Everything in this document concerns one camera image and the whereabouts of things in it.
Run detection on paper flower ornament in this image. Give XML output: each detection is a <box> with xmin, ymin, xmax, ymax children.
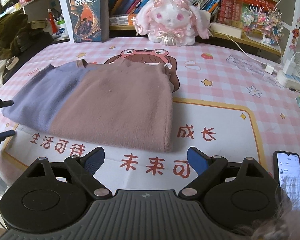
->
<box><xmin>241</xmin><ymin>4</ymin><xmax>284</xmax><ymax>44</ymax></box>

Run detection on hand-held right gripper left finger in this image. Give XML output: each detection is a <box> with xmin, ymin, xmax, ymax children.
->
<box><xmin>22</xmin><ymin>147</ymin><xmax>113</xmax><ymax>198</ymax></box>

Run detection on white wristwatch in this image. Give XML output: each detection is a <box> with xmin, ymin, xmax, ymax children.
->
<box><xmin>5</xmin><ymin>56</ymin><xmax>19</xmax><ymax>69</ymax></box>

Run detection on white charger adapter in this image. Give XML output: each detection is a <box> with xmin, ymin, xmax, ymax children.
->
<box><xmin>282</xmin><ymin>56</ymin><xmax>297</xmax><ymax>77</ymax></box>

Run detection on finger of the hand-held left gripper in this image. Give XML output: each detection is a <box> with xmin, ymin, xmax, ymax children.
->
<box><xmin>0</xmin><ymin>92</ymin><xmax>15</xmax><ymax>110</ymax></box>
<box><xmin>0</xmin><ymin>129</ymin><xmax>16</xmax><ymax>155</ymax></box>

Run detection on white and wood bookshelf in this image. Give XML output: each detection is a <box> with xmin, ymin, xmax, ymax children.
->
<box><xmin>0</xmin><ymin>0</ymin><xmax>300</xmax><ymax>63</ymax></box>

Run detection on white power strip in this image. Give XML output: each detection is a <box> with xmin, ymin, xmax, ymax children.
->
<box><xmin>276</xmin><ymin>69</ymin><xmax>300</xmax><ymax>89</ymax></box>

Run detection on blurred hair strands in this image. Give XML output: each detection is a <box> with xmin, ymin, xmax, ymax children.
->
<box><xmin>237</xmin><ymin>177</ymin><xmax>300</xmax><ymax>240</ymax></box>

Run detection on purple and pink sweater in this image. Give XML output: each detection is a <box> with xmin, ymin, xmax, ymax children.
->
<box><xmin>2</xmin><ymin>59</ymin><xmax>175</xmax><ymax>153</ymax></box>

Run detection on black smartphone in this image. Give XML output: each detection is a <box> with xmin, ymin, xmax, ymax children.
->
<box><xmin>272</xmin><ymin>151</ymin><xmax>300</xmax><ymax>212</ymax></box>

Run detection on fantasy novel with dragon cover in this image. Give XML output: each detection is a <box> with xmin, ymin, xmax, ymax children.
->
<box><xmin>65</xmin><ymin>0</ymin><xmax>110</xmax><ymax>43</ymax></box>

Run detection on white charging cable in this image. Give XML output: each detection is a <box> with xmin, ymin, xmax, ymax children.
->
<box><xmin>225</xmin><ymin>32</ymin><xmax>275</xmax><ymax>75</ymax></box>

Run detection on olive green jacket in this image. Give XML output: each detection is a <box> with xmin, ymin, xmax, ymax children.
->
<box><xmin>0</xmin><ymin>12</ymin><xmax>48</xmax><ymax>60</ymax></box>

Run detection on white and pink plush bunny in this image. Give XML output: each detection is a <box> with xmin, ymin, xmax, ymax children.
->
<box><xmin>132</xmin><ymin>0</ymin><xmax>212</xmax><ymax>47</ymax></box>

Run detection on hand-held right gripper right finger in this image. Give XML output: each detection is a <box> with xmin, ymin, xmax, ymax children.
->
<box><xmin>179</xmin><ymin>147</ymin><xmax>270</xmax><ymax>198</ymax></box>

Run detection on red tassel ornament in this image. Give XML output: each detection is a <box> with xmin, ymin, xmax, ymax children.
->
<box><xmin>47</xmin><ymin>8</ymin><xmax>59</xmax><ymax>34</ymax></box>

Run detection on white pen tub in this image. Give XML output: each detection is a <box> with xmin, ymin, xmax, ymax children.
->
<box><xmin>56</xmin><ymin>20</ymin><xmax>69</xmax><ymax>39</ymax></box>

